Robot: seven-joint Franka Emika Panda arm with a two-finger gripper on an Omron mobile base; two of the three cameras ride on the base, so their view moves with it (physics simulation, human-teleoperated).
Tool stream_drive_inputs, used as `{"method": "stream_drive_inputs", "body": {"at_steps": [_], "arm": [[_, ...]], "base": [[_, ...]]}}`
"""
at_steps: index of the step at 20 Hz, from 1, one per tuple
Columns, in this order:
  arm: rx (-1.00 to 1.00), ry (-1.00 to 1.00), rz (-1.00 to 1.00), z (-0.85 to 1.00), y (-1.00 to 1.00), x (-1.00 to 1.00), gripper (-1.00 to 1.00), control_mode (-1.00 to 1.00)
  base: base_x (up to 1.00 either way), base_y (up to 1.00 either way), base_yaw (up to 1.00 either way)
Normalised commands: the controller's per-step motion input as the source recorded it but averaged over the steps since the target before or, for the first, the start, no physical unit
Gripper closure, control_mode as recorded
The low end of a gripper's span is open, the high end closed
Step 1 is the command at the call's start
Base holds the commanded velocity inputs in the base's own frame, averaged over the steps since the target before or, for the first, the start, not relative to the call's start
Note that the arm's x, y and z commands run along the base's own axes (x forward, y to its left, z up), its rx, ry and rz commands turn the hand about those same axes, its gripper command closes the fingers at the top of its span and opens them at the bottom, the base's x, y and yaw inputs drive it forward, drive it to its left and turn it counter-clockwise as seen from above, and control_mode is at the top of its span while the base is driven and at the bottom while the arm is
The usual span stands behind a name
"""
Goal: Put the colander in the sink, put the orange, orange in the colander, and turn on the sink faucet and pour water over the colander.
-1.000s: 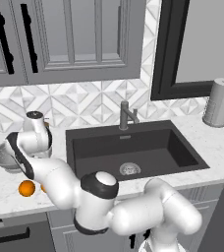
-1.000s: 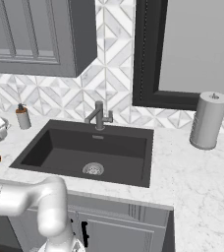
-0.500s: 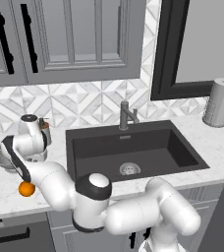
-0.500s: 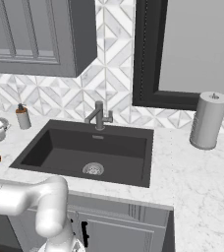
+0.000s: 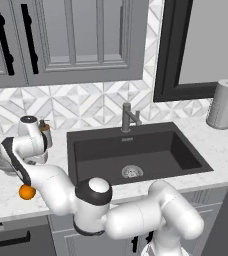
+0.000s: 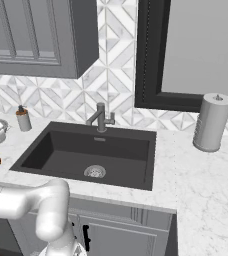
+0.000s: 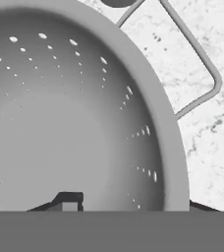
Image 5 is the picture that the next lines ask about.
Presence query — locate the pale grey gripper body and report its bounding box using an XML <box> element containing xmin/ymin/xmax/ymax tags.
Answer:
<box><xmin>25</xmin><ymin>150</ymin><xmax>50</xmax><ymax>167</ymax></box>

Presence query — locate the silver metal colander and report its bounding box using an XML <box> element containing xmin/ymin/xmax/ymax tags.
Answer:
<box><xmin>0</xmin><ymin>145</ymin><xmax>23</xmax><ymax>177</ymax></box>

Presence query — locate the dark grey sink faucet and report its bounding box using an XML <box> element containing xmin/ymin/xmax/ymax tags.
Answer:
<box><xmin>121</xmin><ymin>102</ymin><xmax>143</xmax><ymax>133</ymax></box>

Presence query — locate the dark grey sink basin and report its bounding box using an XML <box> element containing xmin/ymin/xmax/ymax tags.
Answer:
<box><xmin>66</xmin><ymin>121</ymin><xmax>215</xmax><ymax>188</ymax></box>

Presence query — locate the grey panel under sink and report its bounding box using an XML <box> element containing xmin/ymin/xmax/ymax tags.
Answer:
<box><xmin>180</xmin><ymin>186</ymin><xmax>228</xmax><ymax>214</ymax></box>

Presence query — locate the brown soap dispenser bottle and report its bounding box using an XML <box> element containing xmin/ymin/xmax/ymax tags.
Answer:
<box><xmin>39</xmin><ymin>119</ymin><xmax>53</xmax><ymax>148</ymax></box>

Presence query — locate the orange fruit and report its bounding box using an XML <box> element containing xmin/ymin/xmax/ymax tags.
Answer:
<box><xmin>18</xmin><ymin>184</ymin><xmax>37</xmax><ymax>201</ymax></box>

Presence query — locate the grey base cupboard door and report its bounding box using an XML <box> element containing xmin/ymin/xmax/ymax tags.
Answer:
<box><xmin>47</xmin><ymin>213</ymin><xmax>155</xmax><ymax>256</ymax></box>

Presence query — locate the dark grey dishwasher front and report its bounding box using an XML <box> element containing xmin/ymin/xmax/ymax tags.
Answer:
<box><xmin>0</xmin><ymin>215</ymin><xmax>58</xmax><ymax>256</ymax></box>

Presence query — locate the grey paper towel roll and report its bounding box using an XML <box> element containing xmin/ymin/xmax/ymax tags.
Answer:
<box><xmin>205</xmin><ymin>78</ymin><xmax>228</xmax><ymax>131</ymax></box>

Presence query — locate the dark grey cabinet side panel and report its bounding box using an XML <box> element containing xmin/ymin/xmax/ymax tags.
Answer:
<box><xmin>200</xmin><ymin>183</ymin><xmax>228</xmax><ymax>256</ymax></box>

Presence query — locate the black dishwasher handle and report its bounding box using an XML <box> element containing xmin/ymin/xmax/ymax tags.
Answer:
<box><xmin>0</xmin><ymin>230</ymin><xmax>32</xmax><ymax>250</ymax></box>

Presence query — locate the black wall cupboard handle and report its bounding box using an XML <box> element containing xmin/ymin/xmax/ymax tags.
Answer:
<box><xmin>0</xmin><ymin>3</ymin><xmax>16</xmax><ymax>76</ymax></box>
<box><xmin>20</xmin><ymin>3</ymin><xmax>40</xmax><ymax>75</ymax></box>

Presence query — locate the black base cupboard handle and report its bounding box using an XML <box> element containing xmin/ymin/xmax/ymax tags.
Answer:
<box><xmin>131</xmin><ymin>235</ymin><xmax>139</xmax><ymax>253</ymax></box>
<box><xmin>145</xmin><ymin>231</ymin><xmax>154</xmax><ymax>244</ymax></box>

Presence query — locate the wide grey wall cupboard door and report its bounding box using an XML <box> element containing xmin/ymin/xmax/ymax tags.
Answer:
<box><xmin>10</xmin><ymin>0</ymin><xmax>150</xmax><ymax>87</ymax></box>

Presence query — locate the grey wall cupboard handle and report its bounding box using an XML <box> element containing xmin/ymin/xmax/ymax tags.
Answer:
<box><xmin>118</xmin><ymin>5</ymin><xmax>125</xmax><ymax>58</ymax></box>

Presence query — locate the black window frame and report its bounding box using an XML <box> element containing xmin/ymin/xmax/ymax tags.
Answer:
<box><xmin>153</xmin><ymin>0</ymin><xmax>228</xmax><ymax>103</ymax></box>

